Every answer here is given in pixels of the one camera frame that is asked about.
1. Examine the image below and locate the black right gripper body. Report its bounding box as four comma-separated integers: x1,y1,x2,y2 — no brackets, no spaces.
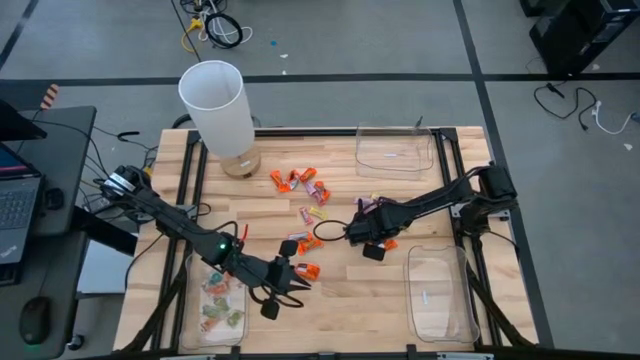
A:
347,204,406,262

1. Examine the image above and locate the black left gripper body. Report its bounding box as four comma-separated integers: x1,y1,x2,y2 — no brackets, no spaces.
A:
232,239,300,321

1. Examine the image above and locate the orange Reese's candy pack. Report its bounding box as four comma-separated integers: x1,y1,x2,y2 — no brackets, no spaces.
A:
294,263,322,282

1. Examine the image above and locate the clear plastic bin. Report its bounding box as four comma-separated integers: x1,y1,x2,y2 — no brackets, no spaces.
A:
179,248,250,350
354,124,435,181
403,244,481,345

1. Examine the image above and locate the white panel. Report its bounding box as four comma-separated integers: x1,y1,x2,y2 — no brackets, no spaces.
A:
77,238,134,296

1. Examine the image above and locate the white cylinder lamp wooden base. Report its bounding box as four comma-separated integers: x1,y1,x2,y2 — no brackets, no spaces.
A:
178,59,263,180

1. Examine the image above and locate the small black desk device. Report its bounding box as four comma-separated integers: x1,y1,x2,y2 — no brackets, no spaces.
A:
43,187,65,211

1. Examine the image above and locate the black computer mouse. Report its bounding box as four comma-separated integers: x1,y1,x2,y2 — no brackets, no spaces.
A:
18,295,53,346

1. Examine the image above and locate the black desk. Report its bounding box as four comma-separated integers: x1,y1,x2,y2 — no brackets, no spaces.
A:
0,104,99,360

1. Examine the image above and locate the black laptop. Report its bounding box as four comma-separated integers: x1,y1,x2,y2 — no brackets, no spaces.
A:
0,142,44,266

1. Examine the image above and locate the orange black striped object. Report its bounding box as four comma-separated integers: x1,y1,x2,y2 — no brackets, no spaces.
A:
39,83,60,111

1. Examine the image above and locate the black computer tower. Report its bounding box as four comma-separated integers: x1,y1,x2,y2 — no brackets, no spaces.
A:
528,0,640,76

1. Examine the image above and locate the black screen lid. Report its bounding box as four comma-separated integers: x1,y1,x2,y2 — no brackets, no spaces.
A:
0,98,49,143

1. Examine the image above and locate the black floor cable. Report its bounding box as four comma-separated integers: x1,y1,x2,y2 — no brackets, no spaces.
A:
533,82,599,132

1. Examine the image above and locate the black cable coil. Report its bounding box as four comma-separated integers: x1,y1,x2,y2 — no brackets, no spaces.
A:
204,12,245,50

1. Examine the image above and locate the white floor cable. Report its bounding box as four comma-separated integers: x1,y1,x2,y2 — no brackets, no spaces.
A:
591,101,637,136

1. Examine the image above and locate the yellow power cable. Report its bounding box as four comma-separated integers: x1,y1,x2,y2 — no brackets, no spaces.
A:
180,17,204,54

